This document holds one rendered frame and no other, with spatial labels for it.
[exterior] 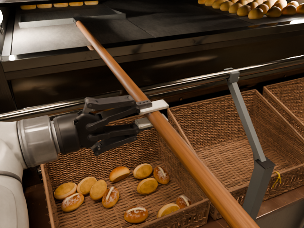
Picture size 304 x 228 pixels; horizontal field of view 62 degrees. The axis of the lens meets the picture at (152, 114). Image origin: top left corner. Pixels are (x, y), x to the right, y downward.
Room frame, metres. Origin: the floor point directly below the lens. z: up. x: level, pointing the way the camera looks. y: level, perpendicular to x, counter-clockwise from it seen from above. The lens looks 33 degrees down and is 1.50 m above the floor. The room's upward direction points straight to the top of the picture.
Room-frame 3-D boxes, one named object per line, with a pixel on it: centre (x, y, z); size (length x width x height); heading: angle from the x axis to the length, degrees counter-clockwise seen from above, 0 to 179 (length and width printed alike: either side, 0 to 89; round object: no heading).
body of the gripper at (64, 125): (0.41, 0.14, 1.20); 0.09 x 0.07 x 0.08; 114
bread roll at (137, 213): (0.64, 0.06, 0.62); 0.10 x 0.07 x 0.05; 99
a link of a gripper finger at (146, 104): (0.46, 0.03, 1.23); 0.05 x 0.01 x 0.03; 114
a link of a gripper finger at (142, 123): (0.47, 0.00, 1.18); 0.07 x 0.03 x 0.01; 114
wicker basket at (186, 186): (0.72, 0.13, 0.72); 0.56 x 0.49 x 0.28; 115
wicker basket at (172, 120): (0.96, -0.42, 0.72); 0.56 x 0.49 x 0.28; 112
